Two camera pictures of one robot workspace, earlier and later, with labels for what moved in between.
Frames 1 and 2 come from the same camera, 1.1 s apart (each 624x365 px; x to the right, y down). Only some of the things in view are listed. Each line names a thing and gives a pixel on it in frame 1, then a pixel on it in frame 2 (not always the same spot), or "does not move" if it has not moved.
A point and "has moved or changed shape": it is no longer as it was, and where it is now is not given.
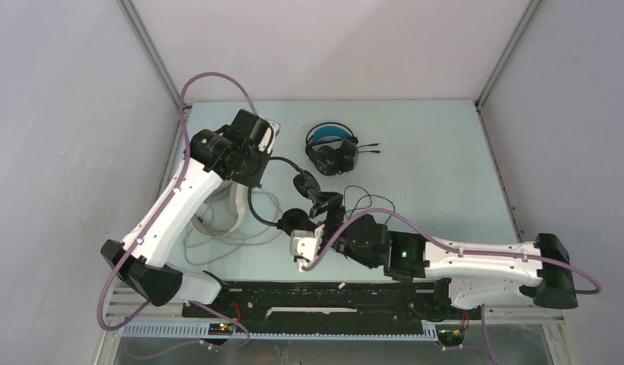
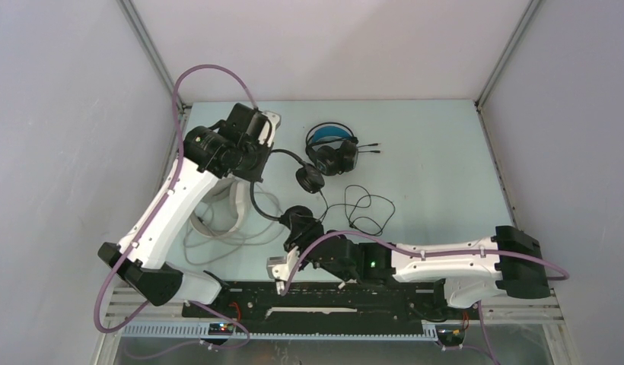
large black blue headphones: [334, 149] does not move
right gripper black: [335, 213] → [304, 264]
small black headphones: [300, 221] has moved or changed shape
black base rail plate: [323, 303] does not move
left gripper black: [254, 179] does not move
